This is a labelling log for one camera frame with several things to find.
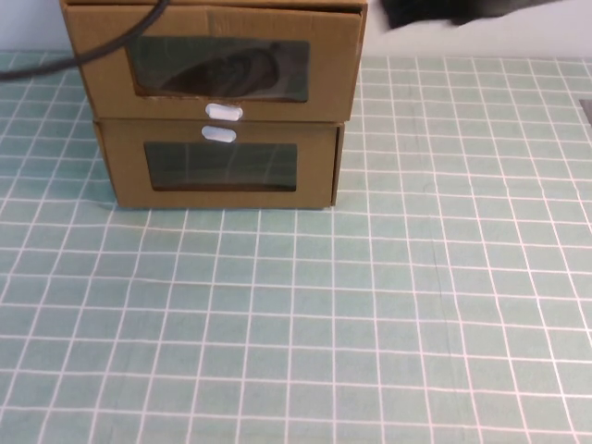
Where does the cardboard drawer with torn window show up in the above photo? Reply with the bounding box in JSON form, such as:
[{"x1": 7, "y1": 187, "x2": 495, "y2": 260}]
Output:
[{"x1": 64, "y1": 4, "x2": 364, "y2": 123}]

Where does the plain brown cardboard box shell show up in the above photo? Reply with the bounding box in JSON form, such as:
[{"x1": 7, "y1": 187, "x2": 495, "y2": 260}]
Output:
[{"x1": 93, "y1": 117, "x2": 347, "y2": 210}]

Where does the cardboard drawer with wide window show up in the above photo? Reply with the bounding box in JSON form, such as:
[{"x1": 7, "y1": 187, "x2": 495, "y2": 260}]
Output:
[{"x1": 99, "y1": 122, "x2": 339, "y2": 209}]

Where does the white plastic drawer handle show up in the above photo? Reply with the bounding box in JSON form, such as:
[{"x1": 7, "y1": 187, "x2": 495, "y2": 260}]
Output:
[
  {"x1": 200, "y1": 124, "x2": 239, "y2": 144},
  {"x1": 204, "y1": 103, "x2": 244, "y2": 123}
]

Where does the thick black cable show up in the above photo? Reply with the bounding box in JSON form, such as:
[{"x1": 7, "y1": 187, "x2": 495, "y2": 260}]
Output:
[{"x1": 0, "y1": 0, "x2": 171, "y2": 83}]

